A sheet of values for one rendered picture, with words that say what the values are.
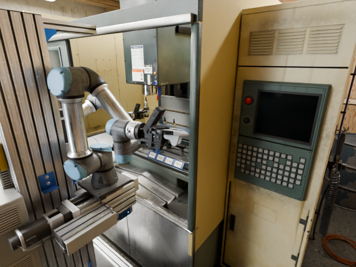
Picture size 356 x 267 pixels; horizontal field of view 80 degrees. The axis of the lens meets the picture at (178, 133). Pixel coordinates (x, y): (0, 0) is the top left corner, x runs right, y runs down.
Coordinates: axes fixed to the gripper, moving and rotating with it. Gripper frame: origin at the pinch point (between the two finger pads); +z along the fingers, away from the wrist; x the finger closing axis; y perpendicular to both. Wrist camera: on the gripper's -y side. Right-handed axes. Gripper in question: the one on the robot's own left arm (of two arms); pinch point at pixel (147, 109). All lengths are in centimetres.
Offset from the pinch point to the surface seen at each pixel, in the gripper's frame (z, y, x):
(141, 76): -15.6, -36.1, 11.2
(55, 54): -63, -55, -46
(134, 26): -66, -67, 64
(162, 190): -33, 62, 51
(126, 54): -15, -55, -7
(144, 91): -3.0, -19.3, 0.7
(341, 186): 163, 105, 181
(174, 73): 7, -38, 33
